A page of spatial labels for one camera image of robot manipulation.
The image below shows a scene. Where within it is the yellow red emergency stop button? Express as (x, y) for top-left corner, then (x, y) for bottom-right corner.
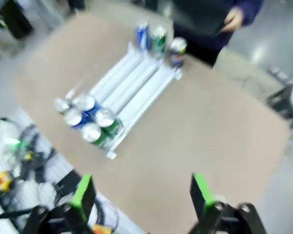
(0, 170), (14, 194)

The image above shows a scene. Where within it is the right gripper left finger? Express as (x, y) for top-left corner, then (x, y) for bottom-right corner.
(22, 174), (97, 234)

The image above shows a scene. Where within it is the black cable bundle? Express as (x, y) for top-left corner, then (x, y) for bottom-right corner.
(12, 124), (57, 184)

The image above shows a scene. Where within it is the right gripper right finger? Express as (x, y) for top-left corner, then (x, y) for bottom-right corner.
(188, 172), (267, 234)

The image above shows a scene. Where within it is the person in purple jacket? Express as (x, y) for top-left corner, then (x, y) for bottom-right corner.
(170, 0), (264, 68)

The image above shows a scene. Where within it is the black rectangular serving tray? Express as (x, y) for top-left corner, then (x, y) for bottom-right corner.
(170, 0), (233, 39)

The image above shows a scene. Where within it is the person's left forearm purple sleeve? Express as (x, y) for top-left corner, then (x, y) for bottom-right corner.
(234, 0), (264, 27)

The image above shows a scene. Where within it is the person's left hand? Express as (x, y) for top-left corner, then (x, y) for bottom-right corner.
(221, 7), (245, 34)

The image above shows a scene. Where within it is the blue Pocari Sweat can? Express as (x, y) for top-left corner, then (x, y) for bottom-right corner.
(64, 108), (91, 130)
(74, 94), (105, 118)
(134, 21), (152, 51)

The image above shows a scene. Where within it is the white three-lane can rack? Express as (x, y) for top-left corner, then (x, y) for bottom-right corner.
(61, 42), (183, 160)

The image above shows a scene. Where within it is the green Chilsung cider can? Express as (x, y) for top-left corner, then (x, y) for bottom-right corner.
(150, 25), (168, 59)
(81, 122), (113, 150)
(95, 108), (125, 135)

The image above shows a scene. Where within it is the black Pepsi can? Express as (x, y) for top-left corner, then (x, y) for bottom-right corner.
(169, 37), (188, 68)
(54, 97), (73, 116)

